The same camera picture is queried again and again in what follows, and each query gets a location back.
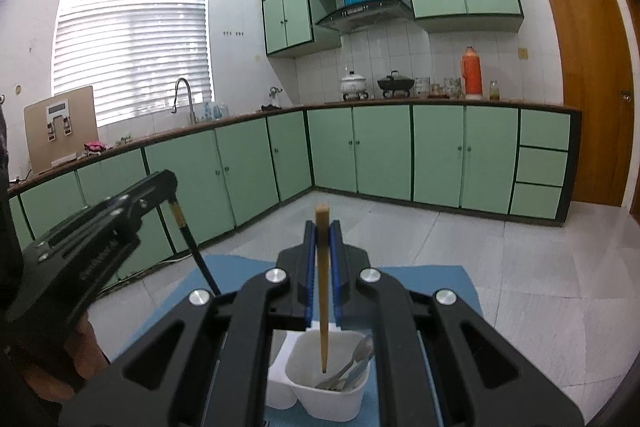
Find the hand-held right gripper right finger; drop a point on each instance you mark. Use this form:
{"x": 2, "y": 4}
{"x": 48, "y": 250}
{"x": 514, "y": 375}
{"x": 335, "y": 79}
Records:
{"x": 339, "y": 267}

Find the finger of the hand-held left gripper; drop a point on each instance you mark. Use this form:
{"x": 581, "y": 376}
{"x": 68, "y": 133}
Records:
{"x": 140, "y": 212}
{"x": 150, "y": 187}

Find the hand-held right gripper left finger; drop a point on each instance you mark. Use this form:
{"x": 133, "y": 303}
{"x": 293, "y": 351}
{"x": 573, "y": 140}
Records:
{"x": 310, "y": 267}

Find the dark blue chopstick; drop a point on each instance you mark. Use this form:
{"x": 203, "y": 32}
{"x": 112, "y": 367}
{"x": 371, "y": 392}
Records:
{"x": 197, "y": 257}

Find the wooden chopstick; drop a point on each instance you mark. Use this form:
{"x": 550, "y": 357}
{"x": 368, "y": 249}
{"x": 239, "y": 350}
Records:
{"x": 324, "y": 347}

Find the large silver spoon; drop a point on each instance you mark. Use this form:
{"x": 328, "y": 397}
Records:
{"x": 364, "y": 347}

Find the small silver spoon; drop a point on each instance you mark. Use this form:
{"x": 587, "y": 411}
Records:
{"x": 356, "y": 369}

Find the white two-compartment utensil holder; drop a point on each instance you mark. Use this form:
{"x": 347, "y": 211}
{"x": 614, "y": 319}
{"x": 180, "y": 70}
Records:
{"x": 325, "y": 402}

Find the person's left forearm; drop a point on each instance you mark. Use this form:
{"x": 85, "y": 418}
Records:
{"x": 30, "y": 407}

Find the person's left hand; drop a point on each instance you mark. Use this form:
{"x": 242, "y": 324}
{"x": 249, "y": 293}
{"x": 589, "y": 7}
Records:
{"x": 85, "y": 347}

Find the pink cloth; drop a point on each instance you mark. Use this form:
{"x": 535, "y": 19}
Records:
{"x": 95, "y": 148}

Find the silver kitchen faucet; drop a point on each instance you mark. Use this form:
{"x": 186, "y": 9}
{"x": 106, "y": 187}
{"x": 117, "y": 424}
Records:
{"x": 190, "y": 107}

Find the blue tablecloth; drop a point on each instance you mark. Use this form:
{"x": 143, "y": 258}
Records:
{"x": 430, "y": 279}

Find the clear bottles by sink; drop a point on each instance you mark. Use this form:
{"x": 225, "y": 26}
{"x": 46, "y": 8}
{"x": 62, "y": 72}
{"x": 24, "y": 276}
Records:
{"x": 214, "y": 112}

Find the cardboard box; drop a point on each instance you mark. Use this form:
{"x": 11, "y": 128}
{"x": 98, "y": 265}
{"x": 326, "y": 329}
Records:
{"x": 37, "y": 147}

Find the green lower cabinets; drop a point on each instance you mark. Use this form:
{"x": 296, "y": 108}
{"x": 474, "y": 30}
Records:
{"x": 385, "y": 152}

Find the white window blinds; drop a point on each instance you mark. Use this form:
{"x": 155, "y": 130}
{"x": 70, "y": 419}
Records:
{"x": 130, "y": 47}

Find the silver kettle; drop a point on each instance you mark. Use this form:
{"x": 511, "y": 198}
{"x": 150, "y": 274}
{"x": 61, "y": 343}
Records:
{"x": 275, "y": 96}

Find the white cooking pot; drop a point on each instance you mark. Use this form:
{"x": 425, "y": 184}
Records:
{"x": 354, "y": 85}

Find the black wok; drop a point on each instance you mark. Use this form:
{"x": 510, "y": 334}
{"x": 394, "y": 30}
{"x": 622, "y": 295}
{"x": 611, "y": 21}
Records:
{"x": 395, "y": 83}

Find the green cabinet drawer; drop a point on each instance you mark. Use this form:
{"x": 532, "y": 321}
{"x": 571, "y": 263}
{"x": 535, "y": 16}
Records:
{"x": 542, "y": 166}
{"x": 537, "y": 201}
{"x": 545, "y": 130}

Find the orange thermos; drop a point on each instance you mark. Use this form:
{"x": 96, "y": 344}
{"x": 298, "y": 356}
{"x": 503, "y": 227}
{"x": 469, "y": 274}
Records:
{"x": 471, "y": 74}

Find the small glass jar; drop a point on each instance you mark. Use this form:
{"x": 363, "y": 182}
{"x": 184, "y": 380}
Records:
{"x": 493, "y": 90}

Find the range hood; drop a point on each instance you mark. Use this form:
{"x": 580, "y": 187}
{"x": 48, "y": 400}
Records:
{"x": 360, "y": 17}

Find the brown wooden door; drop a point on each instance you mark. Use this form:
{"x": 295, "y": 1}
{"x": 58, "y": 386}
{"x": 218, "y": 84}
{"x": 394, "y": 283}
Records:
{"x": 585, "y": 97}
{"x": 634, "y": 117}

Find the wall socket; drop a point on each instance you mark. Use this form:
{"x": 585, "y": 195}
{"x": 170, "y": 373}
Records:
{"x": 523, "y": 52}

